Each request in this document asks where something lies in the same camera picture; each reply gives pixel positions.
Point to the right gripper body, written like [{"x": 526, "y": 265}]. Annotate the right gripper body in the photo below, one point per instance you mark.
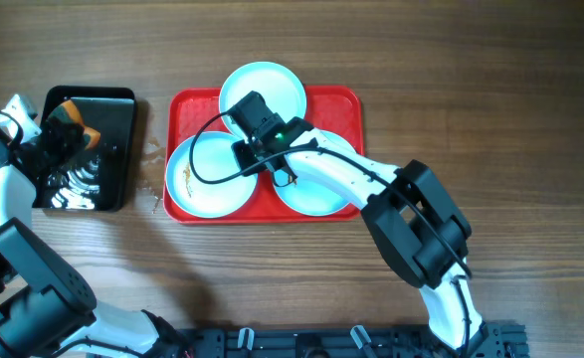
[{"x": 246, "y": 153}]

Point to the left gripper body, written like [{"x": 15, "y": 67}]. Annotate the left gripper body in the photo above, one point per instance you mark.
[{"x": 53, "y": 152}]

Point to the green orange sponge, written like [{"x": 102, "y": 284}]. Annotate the green orange sponge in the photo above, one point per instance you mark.
[{"x": 68, "y": 113}]

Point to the light blue plate top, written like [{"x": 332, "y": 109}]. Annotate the light blue plate top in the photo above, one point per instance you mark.
[{"x": 282, "y": 90}]

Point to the light blue plate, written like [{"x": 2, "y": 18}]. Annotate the light blue plate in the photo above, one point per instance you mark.
[
  {"x": 282, "y": 90},
  {"x": 213, "y": 159},
  {"x": 306, "y": 197}
]

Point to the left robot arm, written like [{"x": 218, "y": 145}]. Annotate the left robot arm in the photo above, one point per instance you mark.
[{"x": 46, "y": 307}]

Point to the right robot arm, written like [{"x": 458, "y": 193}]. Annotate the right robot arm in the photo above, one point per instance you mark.
[{"x": 420, "y": 232}]

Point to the black water tray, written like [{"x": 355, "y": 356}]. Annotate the black water tray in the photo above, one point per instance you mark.
[{"x": 93, "y": 180}]

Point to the red plastic tray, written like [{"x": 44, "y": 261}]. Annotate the red plastic tray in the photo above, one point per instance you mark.
[{"x": 332, "y": 108}]

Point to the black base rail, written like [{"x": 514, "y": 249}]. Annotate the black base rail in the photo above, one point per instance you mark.
[{"x": 493, "y": 340}]

